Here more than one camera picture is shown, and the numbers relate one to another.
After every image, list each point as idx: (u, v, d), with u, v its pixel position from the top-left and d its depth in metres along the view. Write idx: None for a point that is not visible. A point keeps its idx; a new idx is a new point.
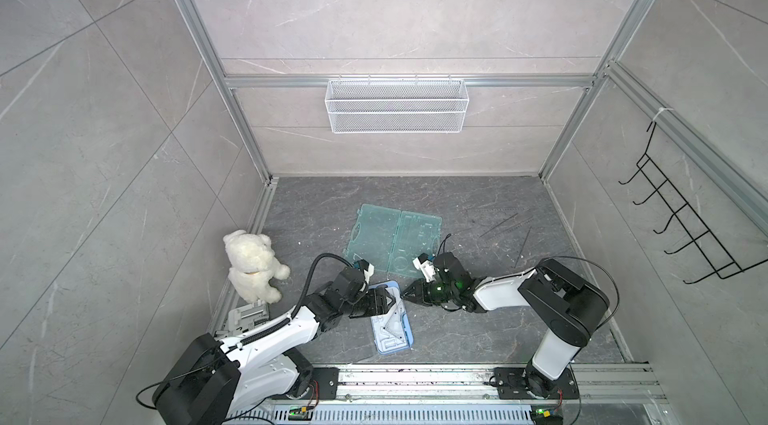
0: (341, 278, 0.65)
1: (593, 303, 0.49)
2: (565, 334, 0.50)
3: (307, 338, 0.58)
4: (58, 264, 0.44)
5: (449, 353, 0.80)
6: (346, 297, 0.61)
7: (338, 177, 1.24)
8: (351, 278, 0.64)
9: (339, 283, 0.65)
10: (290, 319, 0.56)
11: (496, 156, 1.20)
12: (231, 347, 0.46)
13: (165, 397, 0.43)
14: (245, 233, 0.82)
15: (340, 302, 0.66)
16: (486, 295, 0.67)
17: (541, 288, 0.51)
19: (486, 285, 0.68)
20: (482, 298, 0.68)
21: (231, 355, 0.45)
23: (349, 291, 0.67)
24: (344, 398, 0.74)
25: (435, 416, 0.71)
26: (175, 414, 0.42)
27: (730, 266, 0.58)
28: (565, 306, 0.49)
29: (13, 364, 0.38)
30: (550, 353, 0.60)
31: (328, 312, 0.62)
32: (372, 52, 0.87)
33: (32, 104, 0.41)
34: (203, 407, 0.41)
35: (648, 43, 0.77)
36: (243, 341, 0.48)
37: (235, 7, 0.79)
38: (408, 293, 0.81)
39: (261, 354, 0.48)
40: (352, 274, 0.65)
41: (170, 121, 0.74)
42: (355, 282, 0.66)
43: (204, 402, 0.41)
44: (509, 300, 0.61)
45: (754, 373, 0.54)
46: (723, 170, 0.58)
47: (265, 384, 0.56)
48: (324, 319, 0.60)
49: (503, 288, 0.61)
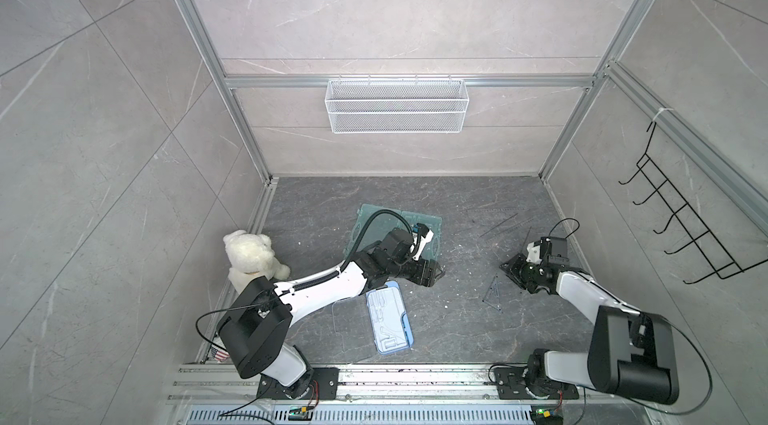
0: (389, 239, 0.63)
1: (654, 384, 0.42)
2: (596, 368, 0.47)
3: (351, 294, 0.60)
4: (58, 263, 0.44)
5: (449, 353, 0.80)
6: (393, 257, 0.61)
7: (338, 177, 1.24)
8: (400, 239, 0.62)
9: (387, 242, 0.64)
10: (340, 272, 0.56)
11: (495, 156, 1.20)
12: (285, 291, 0.48)
13: (227, 329, 0.46)
14: (244, 233, 0.82)
15: (388, 260, 0.64)
16: (569, 279, 0.62)
17: (621, 329, 0.44)
19: (581, 277, 0.61)
20: (563, 280, 0.64)
21: (285, 298, 0.47)
23: (397, 251, 0.65)
24: (344, 398, 0.74)
25: (435, 416, 0.71)
26: (237, 345, 0.45)
27: (730, 267, 0.58)
28: (623, 359, 0.43)
29: (13, 364, 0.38)
30: (566, 365, 0.59)
31: (376, 270, 0.60)
32: (372, 53, 0.88)
33: (32, 104, 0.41)
34: (260, 345, 0.43)
35: (648, 43, 0.77)
36: (295, 288, 0.49)
37: (235, 7, 0.79)
38: (506, 263, 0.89)
39: (311, 302, 0.49)
40: (403, 238, 0.63)
41: (170, 121, 0.74)
42: (404, 243, 0.64)
43: (261, 340, 0.43)
44: (585, 307, 0.56)
45: (754, 373, 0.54)
46: (723, 171, 0.58)
47: (284, 364, 0.57)
48: (371, 276, 0.59)
49: (591, 296, 0.55)
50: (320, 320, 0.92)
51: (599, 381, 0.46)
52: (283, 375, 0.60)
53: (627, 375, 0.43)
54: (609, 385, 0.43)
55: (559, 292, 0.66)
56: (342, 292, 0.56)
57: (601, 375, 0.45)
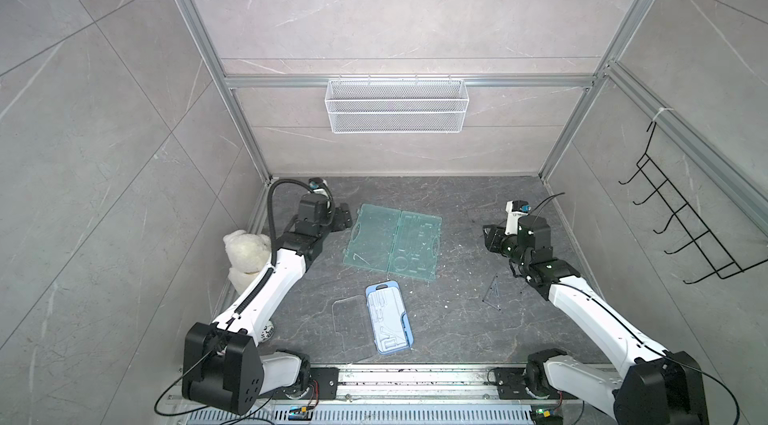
0: (303, 209, 0.61)
1: None
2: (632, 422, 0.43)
3: (297, 275, 0.56)
4: (58, 263, 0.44)
5: (449, 353, 0.80)
6: (315, 221, 0.63)
7: (338, 177, 1.24)
8: (312, 204, 0.60)
9: (304, 213, 0.62)
10: (274, 266, 0.54)
11: (496, 156, 1.20)
12: (230, 319, 0.44)
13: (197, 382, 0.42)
14: (244, 233, 0.82)
15: (314, 227, 0.63)
16: (567, 297, 0.55)
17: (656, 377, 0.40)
19: (579, 295, 0.54)
20: (558, 296, 0.57)
21: (234, 325, 0.44)
23: (314, 215, 0.62)
24: (344, 398, 0.74)
25: (435, 416, 0.71)
26: (216, 392, 0.42)
27: (730, 266, 0.58)
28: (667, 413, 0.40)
29: (12, 364, 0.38)
30: (570, 377, 0.59)
31: (307, 242, 0.59)
32: (372, 53, 0.88)
33: (33, 104, 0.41)
34: (238, 378, 0.40)
35: (648, 43, 0.77)
36: (238, 310, 0.46)
37: (235, 7, 0.79)
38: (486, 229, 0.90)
39: (262, 310, 0.47)
40: (314, 199, 0.61)
41: (170, 121, 0.74)
42: (316, 205, 0.62)
43: (236, 375, 0.40)
44: (591, 329, 0.51)
45: (754, 373, 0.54)
46: (724, 171, 0.58)
47: (278, 370, 0.57)
48: (306, 248, 0.58)
49: (599, 324, 0.49)
50: (320, 319, 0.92)
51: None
52: (284, 377, 0.60)
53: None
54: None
55: (554, 303, 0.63)
56: (287, 277, 0.53)
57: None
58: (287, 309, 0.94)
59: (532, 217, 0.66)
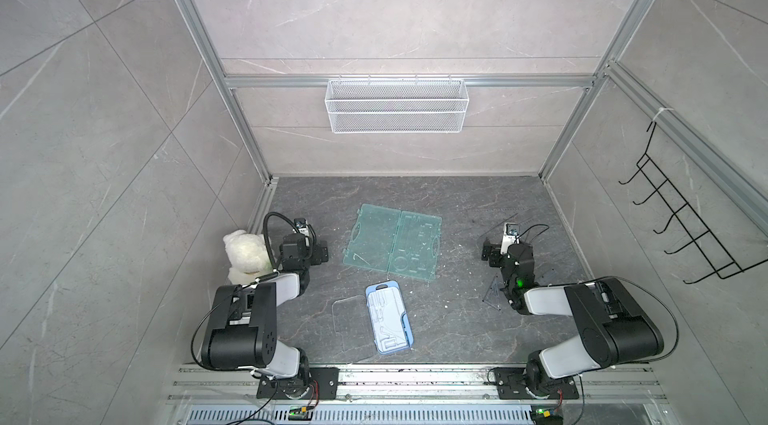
0: (287, 247, 0.73)
1: (643, 339, 0.45)
2: (595, 347, 0.48)
3: (295, 294, 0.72)
4: (58, 263, 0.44)
5: (449, 353, 0.80)
6: (300, 256, 0.74)
7: (338, 177, 1.24)
8: (295, 241, 0.72)
9: (289, 250, 0.73)
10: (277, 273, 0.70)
11: (496, 156, 1.20)
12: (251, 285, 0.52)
13: (218, 339, 0.45)
14: (244, 233, 0.82)
15: (300, 260, 0.74)
16: (531, 294, 0.68)
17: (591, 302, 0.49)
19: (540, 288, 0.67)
20: (530, 300, 0.68)
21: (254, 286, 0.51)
23: (299, 250, 0.75)
24: (344, 398, 0.74)
25: (435, 416, 0.71)
26: (238, 344, 0.45)
27: (730, 266, 0.58)
28: (609, 327, 0.47)
29: (12, 364, 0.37)
30: (564, 354, 0.60)
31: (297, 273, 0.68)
32: (372, 53, 0.88)
33: (32, 104, 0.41)
34: (265, 316, 0.47)
35: (648, 43, 0.77)
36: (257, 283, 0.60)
37: (235, 7, 0.79)
38: (486, 245, 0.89)
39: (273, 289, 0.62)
40: (294, 237, 0.73)
41: (170, 121, 0.74)
42: (299, 241, 0.75)
43: (262, 317, 0.47)
44: (555, 307, 0.61)
45: (754, 373, 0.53)
46: (724, 171, 0.58)
47: (282, 351, 0.59)
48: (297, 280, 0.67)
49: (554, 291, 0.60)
50: (320, 320, 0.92)
51: (604, 359, 0.46)
52: (287, 367, 0.61)
53: (622, 343, 0.45)
54: (611, 357, 0.45)
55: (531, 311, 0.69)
56: (290, 281, 0.64)
57: (602, 350, 0.46)
58: (287, 309, 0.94)
59: (521, 246, 0.75)
